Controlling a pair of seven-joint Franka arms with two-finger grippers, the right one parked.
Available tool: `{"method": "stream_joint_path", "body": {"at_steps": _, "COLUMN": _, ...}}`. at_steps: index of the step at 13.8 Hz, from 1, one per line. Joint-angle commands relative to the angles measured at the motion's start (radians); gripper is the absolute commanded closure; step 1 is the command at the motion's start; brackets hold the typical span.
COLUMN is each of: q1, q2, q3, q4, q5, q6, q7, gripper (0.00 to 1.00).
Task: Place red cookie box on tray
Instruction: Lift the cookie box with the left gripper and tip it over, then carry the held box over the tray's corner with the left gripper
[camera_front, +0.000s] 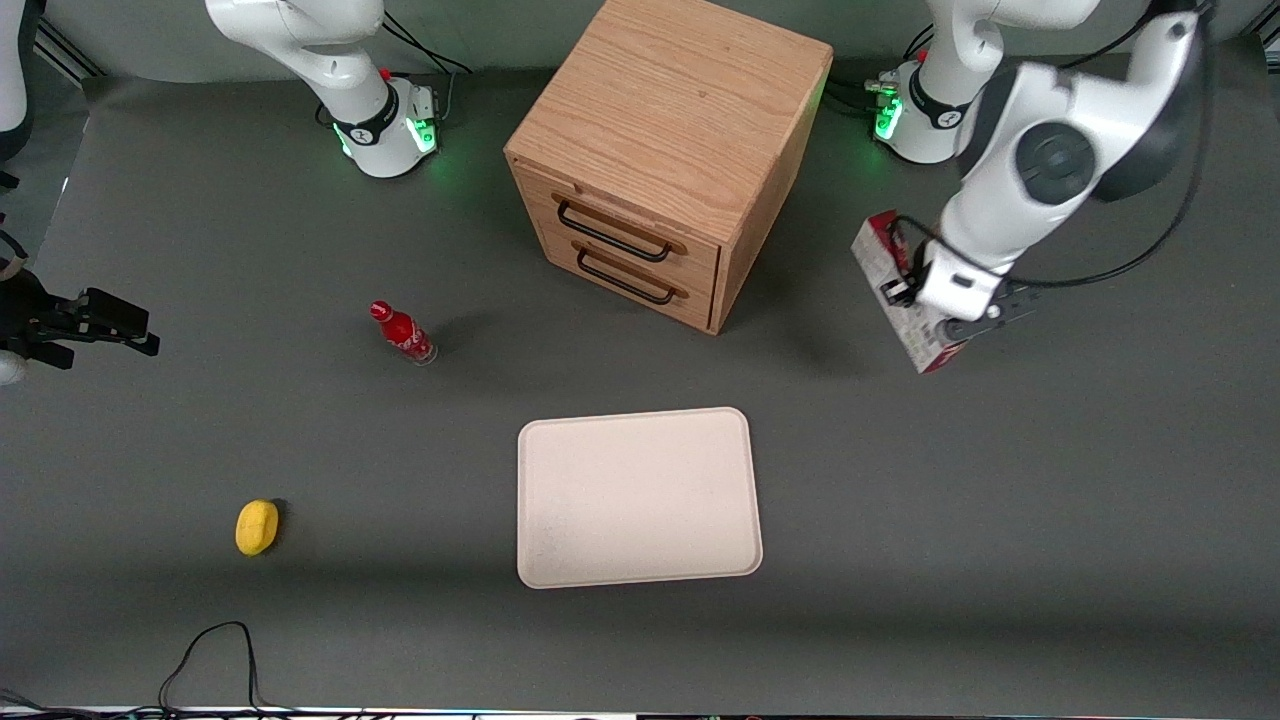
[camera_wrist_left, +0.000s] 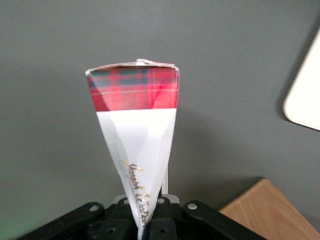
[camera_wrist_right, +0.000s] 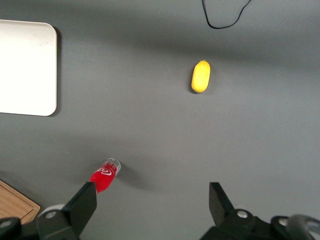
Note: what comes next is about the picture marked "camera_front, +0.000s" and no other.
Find thin black looped cable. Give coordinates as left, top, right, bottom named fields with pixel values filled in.
left=0, top=620, right=311, bottom=720

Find grey table cover sheet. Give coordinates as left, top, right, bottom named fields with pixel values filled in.
left=0, top=40, right=1280, bottom=715

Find wooden two-drawer cabinet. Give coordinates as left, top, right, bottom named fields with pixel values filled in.
left=503, top=0, right=835, bottom=336

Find yellow lemon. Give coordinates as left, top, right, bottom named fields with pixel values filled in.
left=235, top=499, right=281, bottom=557

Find wooden drawer front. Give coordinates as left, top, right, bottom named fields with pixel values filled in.
left=532, top=218, right=719, bottom=333
left=512, top=163, right=723, bottom=293

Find black arm base cables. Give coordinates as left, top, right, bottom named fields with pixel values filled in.
left=828, top=22, right=937, bottom=119
left=380, top=10, right=473, bottom=129

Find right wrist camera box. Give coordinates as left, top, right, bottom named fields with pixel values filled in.
left=0, top=262, right=77, bottom=373

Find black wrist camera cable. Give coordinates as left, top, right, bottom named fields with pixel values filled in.
left=1005, top=0, right=1217, bottom=292

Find red cola bottle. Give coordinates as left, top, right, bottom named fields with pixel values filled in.
left=369, top=300, right=439, bottom=367

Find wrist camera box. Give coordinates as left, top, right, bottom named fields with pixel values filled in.
left=0, top=262, right=77, bottom=373
left=943, top=283, right=1042, bottom=344

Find red cookie box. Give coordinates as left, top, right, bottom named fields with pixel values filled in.
left=851, top=209, right=974, bottom=376

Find beige plastic tray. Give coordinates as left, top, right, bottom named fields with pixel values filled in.
left=516, top=406, right=765, bottom=590

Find black metal drawer handle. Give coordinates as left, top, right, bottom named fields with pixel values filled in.
left=575, top=249, right=679, bottom=306
left=555, top=199, right=674, bottom=265

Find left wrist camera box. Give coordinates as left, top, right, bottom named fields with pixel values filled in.
left=943, top=283, right=1042, bottom=344

